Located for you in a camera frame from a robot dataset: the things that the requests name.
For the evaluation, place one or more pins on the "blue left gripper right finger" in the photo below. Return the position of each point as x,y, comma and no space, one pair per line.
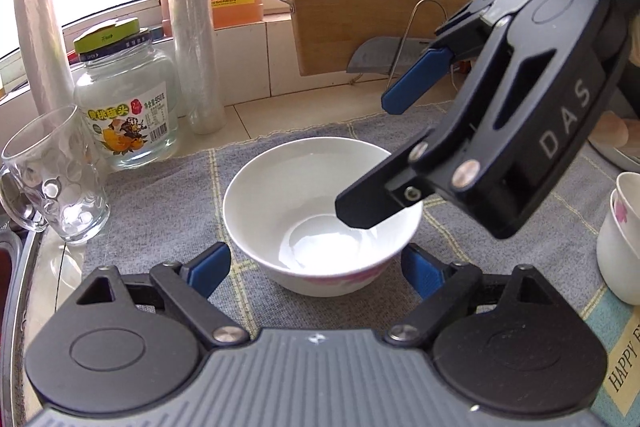
424,272

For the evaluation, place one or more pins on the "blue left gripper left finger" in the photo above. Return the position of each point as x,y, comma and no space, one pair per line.
205,272

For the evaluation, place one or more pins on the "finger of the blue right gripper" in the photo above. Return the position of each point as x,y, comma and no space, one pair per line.
380,193
419,78

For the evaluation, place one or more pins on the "white bowl pink flowers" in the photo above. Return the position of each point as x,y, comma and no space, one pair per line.
627,205
279,210
618,262

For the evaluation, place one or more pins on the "white plate fruit pattern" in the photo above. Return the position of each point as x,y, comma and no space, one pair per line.
617,139

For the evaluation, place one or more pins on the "steel kitchen sink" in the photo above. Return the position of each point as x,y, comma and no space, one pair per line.
19,252

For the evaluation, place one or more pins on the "grey cleaver knife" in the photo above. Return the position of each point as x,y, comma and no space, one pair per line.
377,55

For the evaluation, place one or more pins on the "clear glass mug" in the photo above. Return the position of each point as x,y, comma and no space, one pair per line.
49,177

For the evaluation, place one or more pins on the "glass jar green lid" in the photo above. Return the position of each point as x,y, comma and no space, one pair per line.
127,93

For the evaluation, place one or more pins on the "plastic wrap roll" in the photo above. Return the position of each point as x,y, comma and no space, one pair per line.
192,25
43,54

